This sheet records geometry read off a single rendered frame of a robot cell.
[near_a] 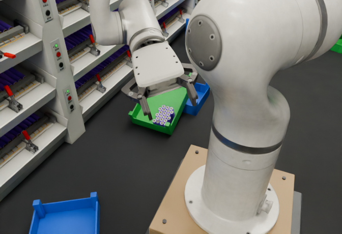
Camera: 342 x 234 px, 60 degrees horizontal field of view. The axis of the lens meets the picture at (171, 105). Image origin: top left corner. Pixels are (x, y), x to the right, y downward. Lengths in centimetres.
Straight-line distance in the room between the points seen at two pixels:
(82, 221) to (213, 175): 64
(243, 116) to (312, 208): 80
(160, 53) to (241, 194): 32
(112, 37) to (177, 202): 38
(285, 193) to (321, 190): 57
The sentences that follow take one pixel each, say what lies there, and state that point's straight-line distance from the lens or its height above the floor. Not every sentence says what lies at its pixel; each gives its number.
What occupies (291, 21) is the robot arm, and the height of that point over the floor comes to 78.
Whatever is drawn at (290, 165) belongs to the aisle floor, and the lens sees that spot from 129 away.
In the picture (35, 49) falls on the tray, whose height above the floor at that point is 46.
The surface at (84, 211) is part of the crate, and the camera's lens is 111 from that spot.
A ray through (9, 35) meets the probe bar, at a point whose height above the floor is 52.
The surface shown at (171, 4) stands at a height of 29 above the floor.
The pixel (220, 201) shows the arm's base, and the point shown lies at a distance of 57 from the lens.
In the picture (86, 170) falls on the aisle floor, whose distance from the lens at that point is 123.
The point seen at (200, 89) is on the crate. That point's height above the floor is 2.
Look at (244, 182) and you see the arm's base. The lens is 52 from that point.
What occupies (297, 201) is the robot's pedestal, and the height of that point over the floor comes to 28.
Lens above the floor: 90
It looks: 37 degrees down
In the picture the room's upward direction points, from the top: straight up
